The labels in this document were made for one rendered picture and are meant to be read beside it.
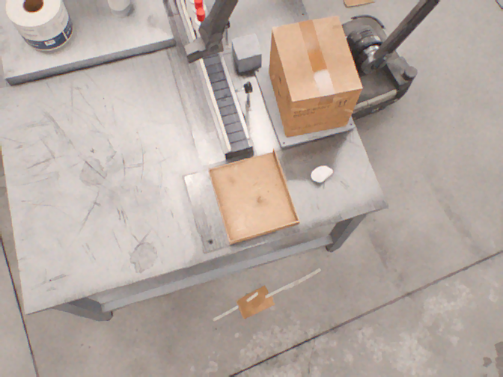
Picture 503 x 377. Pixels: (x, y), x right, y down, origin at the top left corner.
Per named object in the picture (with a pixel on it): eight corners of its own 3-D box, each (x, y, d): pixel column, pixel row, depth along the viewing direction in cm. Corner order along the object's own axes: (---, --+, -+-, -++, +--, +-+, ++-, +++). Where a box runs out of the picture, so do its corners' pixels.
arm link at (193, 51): (218, 43, 161) (209, 21, 162) (186, 56, 160) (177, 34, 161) (221, 59, 173) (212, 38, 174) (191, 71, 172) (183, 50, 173)
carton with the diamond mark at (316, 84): (268, 71, 193) (271, 27, 167) (326, 60, 195) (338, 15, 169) (286, 138, 183) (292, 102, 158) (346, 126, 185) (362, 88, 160)
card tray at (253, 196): (207, 170, 181) (206, 165, 177) (273, 151, 183) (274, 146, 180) (230, 244, 171) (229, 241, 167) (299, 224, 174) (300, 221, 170)
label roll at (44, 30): (19, 51, 191) (2, 27, 178) (25, 10, 198) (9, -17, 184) (71, 50, 192) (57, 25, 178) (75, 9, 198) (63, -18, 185)
